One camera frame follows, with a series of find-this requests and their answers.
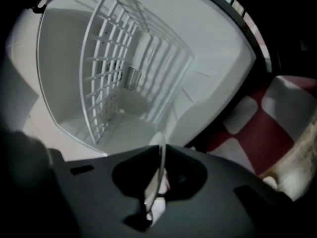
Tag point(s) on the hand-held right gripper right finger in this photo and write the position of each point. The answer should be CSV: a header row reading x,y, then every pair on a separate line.
x,y
235,207

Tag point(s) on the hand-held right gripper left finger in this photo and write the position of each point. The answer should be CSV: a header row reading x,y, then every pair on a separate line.
x,y
86,195

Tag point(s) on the black mini fridge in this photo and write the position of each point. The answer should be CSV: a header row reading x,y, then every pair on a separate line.
x,y
210,46

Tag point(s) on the red white checkered tablecloth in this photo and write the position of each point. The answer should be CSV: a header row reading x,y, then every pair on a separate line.
x,y
260,133

